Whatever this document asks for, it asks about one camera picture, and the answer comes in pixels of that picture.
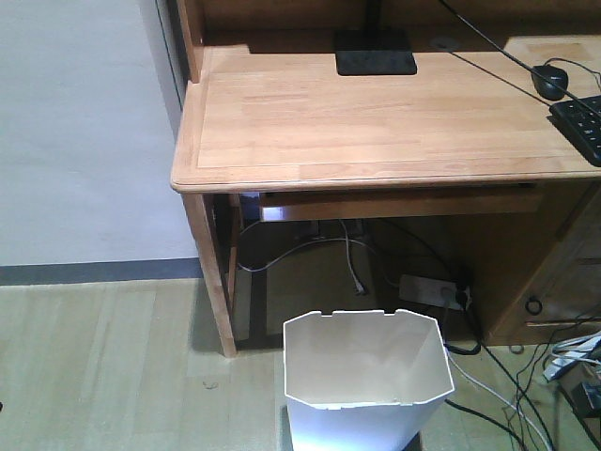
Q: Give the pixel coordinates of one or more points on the white plastic trash bin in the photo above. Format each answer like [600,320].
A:
[362,380]

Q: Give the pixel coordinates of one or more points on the wooden desk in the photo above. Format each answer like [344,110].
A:
[467,137]

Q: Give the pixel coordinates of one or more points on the white power strip under desk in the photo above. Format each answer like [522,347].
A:
[433,292]

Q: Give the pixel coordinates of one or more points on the black monitor stand base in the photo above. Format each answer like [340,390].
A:
[372,50]

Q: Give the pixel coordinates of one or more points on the black computer mouse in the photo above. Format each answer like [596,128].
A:
[550,82]

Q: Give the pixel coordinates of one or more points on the black keyboard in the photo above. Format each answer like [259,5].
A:
[579,123]

